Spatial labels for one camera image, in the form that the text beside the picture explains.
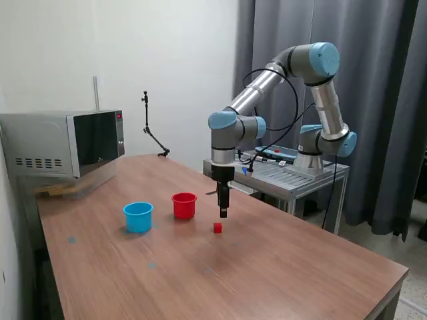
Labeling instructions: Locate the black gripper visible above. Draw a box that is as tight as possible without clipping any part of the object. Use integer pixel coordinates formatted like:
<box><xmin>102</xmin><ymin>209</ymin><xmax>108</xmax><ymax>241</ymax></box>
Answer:
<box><xmin>211</xmin><ymin>163</ymin><xmax>236</xmax><ymax>219</ymax></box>

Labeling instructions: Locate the red plastic cup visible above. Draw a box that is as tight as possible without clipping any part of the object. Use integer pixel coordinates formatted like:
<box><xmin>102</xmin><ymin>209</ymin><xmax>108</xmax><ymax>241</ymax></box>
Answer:
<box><xmin>171</xmin><ymin>192</ymin><xmax>198</xmax><ymax>220</ymax></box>

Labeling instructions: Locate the grey metal side table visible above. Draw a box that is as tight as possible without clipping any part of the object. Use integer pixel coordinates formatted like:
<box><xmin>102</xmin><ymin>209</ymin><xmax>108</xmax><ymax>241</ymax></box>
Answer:
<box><xmin>202</xmin><ymin>153</ymin><xmax>350</xmax><ymax>234</ymax></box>

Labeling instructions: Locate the blue teach pendant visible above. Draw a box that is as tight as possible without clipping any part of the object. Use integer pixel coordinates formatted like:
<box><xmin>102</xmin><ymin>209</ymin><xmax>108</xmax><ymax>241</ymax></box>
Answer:
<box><xmin>255</xmin><ymin>145</ymin><xmax>298</xmax><ymax>161</ymax></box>

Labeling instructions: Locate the blue plastic cup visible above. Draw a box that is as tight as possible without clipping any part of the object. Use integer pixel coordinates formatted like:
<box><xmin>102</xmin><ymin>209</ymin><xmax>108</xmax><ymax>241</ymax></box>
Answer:
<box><xmin>122</xmin><ymin>201</ymin><xmax>154</xmax><ymax>233</ymax></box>

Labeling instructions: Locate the wooden blocks stack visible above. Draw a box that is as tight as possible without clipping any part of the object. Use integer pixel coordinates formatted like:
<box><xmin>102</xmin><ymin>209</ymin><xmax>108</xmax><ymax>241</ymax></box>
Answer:
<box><xmin>33</xmin><ymin>185</ymin><xmax>79</xmax><ymax>198</ymax></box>

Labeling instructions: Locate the silver microwave oven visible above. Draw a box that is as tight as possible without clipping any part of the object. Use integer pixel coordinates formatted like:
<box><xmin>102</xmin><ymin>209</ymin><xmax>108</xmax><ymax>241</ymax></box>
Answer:
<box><xmin>0</xmin><ymin>109</ymin><xmax>126</xmax><ymax>179</ymax></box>

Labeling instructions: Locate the grey curtain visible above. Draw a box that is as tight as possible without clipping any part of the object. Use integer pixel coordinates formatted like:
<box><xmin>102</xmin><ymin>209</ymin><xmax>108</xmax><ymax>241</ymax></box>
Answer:
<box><xmin>230</xmin><ymin>0</ymin><xmax>427</xmax><ymax>243</ymax></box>

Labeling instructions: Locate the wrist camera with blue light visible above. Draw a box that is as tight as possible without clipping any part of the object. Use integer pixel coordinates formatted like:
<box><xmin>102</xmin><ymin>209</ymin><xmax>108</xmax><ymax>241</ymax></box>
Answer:
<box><xmin>235</xmin><ymin>159</ymin><xmax>254</xmax><ymax>176</ymax></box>

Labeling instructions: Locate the black pendant cable with connector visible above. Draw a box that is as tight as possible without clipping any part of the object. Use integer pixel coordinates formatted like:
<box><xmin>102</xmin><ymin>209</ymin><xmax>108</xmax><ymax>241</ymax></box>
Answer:
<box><xmin>236</xmin><ymin>149</ymin><xmax>280</xmax><ymax>163</ymax></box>

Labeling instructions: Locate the black power cable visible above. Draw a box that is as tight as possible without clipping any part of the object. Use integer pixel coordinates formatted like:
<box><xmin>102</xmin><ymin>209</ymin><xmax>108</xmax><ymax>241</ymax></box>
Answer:
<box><xmin>320</xmin><ymin>155</ymin><xmax>338</xmax><ymax>229</ymax></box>

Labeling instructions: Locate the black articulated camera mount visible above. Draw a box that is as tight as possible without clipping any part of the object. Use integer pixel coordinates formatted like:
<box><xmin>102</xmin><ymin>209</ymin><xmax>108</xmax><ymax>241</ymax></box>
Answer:
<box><xmin>139</xmin><ymin>90</ymin><xmax>171</xmax><ymax>158</ymax></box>

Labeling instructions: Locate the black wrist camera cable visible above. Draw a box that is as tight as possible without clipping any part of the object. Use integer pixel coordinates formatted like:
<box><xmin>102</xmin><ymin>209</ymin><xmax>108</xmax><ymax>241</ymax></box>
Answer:
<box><xmin>238</xmin><ymin>68</ymin><xmax>317</xmax><ymax>165</ymax></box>

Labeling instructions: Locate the white wall pipe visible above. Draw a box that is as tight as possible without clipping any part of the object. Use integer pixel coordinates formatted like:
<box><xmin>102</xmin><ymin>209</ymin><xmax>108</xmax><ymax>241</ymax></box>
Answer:
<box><xmin>93</xmin><ymin>75</ymin><xmax>101</xmax><ymax>111</ymax></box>

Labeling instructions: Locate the white floor cable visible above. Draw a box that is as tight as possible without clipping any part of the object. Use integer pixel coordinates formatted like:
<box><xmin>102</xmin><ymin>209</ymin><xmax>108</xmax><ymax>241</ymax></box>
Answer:
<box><xmin>400</xmin><ymin>295</ymin><xmax>427</xmax><ymax>313</ymax></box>

